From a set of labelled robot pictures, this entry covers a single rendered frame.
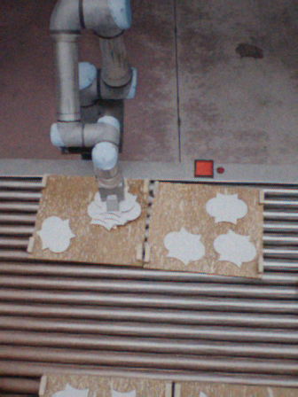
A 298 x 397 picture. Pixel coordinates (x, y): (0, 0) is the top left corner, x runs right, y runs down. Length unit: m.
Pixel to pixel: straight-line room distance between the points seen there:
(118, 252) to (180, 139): 1.51
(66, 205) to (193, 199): 0.48
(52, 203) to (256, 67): 2.08
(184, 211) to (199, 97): 1.63
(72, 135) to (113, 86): 0.34
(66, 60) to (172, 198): 0.64
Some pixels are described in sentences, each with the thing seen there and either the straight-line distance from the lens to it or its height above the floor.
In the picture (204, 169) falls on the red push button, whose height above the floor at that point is 0.93.
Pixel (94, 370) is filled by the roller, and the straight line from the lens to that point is 1.68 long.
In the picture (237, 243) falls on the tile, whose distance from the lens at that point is 1.77.
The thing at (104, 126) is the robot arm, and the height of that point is 1.29.
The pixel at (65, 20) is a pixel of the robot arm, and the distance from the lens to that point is 1.58.
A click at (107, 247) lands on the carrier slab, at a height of 0.94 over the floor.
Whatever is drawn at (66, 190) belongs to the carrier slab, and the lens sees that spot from 1.91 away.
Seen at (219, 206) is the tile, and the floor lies 0.95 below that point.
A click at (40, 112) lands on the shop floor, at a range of 3.39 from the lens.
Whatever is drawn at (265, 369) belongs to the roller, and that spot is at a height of 0.92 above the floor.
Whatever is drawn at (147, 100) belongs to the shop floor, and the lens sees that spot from 3.34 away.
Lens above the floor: 2.56
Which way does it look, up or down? 61 degrees down
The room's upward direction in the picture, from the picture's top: 6 degrees counter-clockwise
